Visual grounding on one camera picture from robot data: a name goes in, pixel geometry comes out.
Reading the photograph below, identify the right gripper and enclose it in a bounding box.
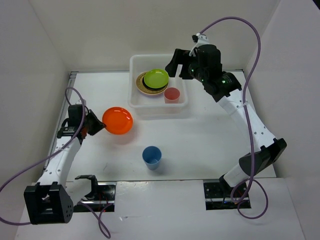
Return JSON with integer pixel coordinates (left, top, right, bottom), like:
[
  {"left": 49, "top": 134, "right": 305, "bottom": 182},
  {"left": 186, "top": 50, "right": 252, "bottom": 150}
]
[{"left": 164, "top": 48, "right": 207, "bottom": 83}]

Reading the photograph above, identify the orange plate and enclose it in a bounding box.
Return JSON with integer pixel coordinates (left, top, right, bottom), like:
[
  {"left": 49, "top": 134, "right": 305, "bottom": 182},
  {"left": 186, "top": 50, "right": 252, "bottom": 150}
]
[{"left": 102, "top": 106, "right": 134, "bottom": 135}]

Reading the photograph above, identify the green plate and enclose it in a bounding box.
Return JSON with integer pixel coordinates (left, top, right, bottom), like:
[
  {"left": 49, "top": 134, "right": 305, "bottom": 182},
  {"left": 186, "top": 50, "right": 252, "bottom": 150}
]
[{"left": 143, "top": 68, "right": 169, "bottom": 89}]

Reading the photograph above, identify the pink plastic cup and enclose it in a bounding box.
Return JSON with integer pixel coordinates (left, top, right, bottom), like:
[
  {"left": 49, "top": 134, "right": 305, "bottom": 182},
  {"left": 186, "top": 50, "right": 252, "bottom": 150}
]
[{"left": 163, "top": 87, "right": 181, "bottom": 104}]

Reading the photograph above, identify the beige plate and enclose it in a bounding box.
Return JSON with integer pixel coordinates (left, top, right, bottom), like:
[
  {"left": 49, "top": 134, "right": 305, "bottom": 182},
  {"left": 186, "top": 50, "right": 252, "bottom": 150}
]
[{"left": 135, "top": 72, "right": 170, "bottom": 97}]

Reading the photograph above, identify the black plate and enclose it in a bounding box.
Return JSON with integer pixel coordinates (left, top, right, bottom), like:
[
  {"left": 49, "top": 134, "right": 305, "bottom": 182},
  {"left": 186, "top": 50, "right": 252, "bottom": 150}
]
[{"left": 142, "top": 77, "right": 168, "bottom": 91}]

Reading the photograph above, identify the round bamboo mat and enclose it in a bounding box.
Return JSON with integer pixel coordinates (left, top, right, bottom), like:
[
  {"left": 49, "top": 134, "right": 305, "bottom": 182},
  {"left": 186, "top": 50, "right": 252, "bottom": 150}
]
[{"left": 135, "top": 71, "right": 169, "bottom": 96}]

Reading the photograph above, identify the blue plastic cup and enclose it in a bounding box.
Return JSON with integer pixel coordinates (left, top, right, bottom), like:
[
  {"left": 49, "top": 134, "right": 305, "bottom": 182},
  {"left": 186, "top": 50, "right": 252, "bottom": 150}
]
[{"left": 142, "top": 146, "right": 162, "bottom": 171}]

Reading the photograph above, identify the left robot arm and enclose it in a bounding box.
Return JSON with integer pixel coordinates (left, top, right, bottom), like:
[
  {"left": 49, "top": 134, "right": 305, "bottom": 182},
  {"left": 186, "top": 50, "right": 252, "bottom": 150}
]
[{"left": 23, "top": 104, "right": 105, "bottom": 225}]

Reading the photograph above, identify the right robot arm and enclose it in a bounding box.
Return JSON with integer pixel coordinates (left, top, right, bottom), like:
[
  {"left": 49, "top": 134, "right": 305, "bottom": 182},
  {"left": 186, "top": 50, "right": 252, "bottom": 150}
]
[{"left": 165, "top": 44, "right": 287, "bottom": 197}]

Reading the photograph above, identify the clear plastic bin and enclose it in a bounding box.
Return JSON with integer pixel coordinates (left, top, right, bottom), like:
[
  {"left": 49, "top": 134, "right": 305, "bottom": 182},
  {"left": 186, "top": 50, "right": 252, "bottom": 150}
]
[{"left": 127, "top": 54, "right": 189, "bottom": 116}]

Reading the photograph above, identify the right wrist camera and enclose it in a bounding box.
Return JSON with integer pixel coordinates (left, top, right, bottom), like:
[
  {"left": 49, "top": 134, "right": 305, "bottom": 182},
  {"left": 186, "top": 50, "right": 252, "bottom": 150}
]
[{"left": 189, "top": 33, "right": 209, "bottom": 57}]

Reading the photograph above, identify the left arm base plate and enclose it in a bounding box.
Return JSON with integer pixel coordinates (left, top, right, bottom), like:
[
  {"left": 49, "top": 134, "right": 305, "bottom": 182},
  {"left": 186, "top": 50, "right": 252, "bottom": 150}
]
[{"left": 66, "top": 179, "right": 117, "bottom": 213}]

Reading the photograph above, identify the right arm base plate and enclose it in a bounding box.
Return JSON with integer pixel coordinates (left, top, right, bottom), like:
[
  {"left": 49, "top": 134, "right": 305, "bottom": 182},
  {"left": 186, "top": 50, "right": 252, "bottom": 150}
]
[{"left": 203, "top": 180, "right": 251, "bottom": 211}]

